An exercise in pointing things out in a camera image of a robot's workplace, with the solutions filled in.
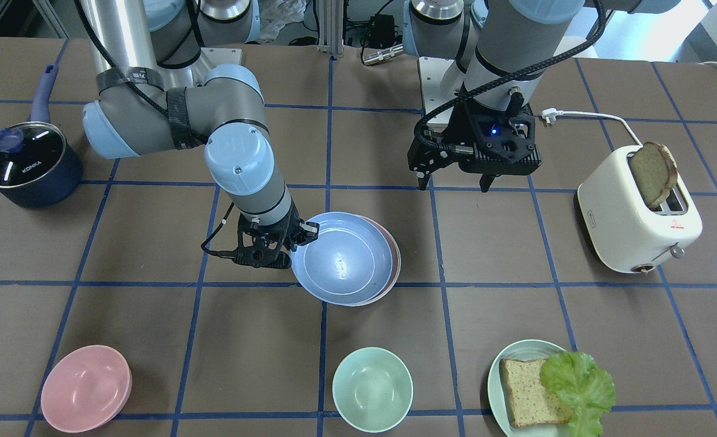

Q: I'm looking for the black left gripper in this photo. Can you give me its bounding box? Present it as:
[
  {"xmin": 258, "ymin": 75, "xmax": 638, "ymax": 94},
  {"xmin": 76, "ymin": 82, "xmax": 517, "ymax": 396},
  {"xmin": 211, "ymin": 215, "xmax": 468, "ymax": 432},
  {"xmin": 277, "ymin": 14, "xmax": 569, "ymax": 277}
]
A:
[{"xmin": 406, "ymin": 100, "xmax": 542, "ymax": 193}]

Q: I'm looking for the pink plate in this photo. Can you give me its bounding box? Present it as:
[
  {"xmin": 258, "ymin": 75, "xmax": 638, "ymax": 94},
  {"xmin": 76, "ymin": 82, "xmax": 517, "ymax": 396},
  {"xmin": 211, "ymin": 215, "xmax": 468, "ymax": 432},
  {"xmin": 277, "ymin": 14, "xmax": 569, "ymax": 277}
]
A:
[{"xmin": 354, "ymin": 215, "xmax": 401, "ymax": 307}]

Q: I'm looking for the white toaster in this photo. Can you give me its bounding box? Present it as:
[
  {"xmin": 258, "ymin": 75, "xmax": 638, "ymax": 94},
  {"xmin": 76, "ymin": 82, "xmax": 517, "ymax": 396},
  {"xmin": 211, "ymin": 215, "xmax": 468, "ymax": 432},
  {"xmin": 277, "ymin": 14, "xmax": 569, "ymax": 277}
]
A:
[{"xmin": 575, "ymin": 145, "xmax": 702, "ymax": 274}]

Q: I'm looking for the green lettuce leaf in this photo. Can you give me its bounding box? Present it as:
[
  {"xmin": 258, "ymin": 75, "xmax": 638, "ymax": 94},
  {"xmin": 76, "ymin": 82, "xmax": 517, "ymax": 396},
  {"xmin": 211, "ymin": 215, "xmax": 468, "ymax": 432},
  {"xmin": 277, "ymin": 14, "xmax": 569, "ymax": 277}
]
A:
[{"xmin": 540, "ymin": 351, "xmax": 616, "ymax": 436}]

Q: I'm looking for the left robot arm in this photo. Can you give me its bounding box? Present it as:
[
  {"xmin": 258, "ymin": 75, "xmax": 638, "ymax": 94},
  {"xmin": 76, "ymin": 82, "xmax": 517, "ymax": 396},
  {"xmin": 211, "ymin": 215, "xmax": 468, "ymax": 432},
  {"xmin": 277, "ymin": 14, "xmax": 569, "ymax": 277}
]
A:
[{"xmin": 403, "ymin": 1, "xmax": 676, "ymax": 192}]

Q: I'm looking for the bread slice on plate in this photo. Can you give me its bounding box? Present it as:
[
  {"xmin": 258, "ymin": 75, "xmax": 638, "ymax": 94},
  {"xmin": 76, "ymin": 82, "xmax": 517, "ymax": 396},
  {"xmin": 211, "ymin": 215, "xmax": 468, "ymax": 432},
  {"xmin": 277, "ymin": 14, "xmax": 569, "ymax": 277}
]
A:
[{"xmin": 500, "ymin": 359, "xmax": 574, "ymax": 428}]

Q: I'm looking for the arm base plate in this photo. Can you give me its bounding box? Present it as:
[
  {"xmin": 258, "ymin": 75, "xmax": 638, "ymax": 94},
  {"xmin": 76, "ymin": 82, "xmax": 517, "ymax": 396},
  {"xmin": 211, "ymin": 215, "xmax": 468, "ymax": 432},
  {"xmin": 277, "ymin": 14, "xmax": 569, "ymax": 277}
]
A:
[
  {"xmin": 198, "ymin": 47, "xmax": 243, "ymax": 70},
  {"xmin": 419, "ymin": 57, "xmax": 466, "ymax": 115}
]

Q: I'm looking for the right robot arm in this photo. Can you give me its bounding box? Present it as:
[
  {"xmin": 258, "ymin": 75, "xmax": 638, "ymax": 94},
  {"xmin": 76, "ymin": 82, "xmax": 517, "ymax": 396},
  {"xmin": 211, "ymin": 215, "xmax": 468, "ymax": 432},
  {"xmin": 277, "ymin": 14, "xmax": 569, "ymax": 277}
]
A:
[{"xmin": 75, "ymin": 1, "xmax": 318, "ymax": 270}]

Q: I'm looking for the aluminium frame post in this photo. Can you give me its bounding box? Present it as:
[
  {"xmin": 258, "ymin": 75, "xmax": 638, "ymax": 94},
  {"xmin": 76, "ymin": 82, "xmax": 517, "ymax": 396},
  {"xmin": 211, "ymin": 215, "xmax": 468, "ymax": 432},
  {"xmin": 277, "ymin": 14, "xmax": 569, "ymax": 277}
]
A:
[{"xmin": 312, "ymin": 0, "xmax": 346, "ymax": 60}]

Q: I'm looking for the white power cable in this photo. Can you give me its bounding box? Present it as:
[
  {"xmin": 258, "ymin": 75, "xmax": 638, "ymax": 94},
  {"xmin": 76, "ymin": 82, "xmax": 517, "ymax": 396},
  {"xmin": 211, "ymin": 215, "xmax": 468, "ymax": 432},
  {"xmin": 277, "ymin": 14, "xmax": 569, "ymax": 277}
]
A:
[{"xmin": 540, "ymin": 61, "xmax": 717, "ymax": 146}]

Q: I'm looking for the pink bowl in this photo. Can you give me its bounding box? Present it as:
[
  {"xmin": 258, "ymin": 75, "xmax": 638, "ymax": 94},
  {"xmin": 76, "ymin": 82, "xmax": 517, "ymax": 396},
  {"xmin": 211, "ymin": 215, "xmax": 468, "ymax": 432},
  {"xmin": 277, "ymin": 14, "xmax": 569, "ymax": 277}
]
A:
[{"xmin": 40, "ymin": 345, "xmax": 133, "ymax": 433}]

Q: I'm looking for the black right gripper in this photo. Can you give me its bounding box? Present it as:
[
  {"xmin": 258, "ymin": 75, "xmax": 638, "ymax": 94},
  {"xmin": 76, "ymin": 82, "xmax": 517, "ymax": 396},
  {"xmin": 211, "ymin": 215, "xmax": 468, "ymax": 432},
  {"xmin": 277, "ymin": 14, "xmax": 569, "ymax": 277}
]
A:
[{"xmin": 232, "ymin": 206, "xmax": 320, "ymax": 269}]

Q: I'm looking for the black power adapter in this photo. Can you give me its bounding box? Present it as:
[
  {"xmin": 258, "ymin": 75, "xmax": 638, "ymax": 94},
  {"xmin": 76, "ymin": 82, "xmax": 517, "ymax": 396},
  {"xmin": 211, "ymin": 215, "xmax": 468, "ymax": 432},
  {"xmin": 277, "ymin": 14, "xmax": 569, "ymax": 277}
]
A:
[{"xmin": 366, "ymin": 14, "xmax": 396, "ymax": 48}]

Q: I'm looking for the bread slice in toaster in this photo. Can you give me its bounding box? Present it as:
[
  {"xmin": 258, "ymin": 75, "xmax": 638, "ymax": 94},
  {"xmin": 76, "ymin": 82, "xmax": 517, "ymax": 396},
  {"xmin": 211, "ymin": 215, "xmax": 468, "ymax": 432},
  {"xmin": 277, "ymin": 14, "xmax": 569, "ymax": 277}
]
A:
[{"xmin": 628, "ymin": 141, "xmax": 679, "ymax": 210}]

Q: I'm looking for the green bowl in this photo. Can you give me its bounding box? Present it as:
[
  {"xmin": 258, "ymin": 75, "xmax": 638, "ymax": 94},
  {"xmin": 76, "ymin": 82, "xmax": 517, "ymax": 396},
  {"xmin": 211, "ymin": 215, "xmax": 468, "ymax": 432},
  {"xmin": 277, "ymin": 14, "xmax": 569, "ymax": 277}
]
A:
[{"xmin": 332, "ymin": 347, "xmax": 414, "ymax": 433}]

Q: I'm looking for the light green plate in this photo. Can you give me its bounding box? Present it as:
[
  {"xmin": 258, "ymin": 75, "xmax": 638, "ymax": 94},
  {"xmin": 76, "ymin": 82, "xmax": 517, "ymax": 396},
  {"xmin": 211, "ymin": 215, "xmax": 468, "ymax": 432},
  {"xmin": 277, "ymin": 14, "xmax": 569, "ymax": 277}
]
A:
[{"xmin": 486, "ymin": 339, "xmax": 570, "ymax": 436}]

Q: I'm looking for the dark blue pot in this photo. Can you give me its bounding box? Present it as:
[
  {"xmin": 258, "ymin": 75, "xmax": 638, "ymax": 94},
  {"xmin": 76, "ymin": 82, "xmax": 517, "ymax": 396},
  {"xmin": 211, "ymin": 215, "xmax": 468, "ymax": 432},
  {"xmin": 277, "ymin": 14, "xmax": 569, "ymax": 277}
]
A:
[{"xmin": 0, "ymin": 64, "xmax": 83, "ymax": 209}]

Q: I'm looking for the blue plate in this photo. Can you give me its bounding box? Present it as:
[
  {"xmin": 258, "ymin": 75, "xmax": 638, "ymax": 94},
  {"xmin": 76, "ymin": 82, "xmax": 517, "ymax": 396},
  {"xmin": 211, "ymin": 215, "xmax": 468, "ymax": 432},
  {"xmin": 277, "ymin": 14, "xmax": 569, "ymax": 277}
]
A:
[{"xmin": 291, "ymin": 211, "xmax": 392, "ymax": 307}]

